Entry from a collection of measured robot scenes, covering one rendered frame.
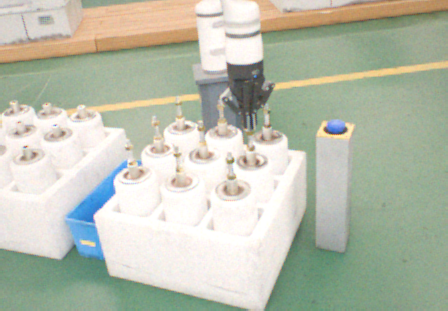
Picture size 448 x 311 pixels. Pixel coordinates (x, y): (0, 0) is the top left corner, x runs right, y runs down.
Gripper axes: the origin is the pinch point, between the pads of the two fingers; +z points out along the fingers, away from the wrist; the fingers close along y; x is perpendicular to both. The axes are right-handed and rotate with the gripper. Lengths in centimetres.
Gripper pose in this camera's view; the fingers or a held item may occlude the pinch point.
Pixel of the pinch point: (248, 121)
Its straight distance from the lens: 104.6
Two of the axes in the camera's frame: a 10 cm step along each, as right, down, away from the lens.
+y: 8.8, -3.0, 3.8
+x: -4.7, -3.9, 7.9
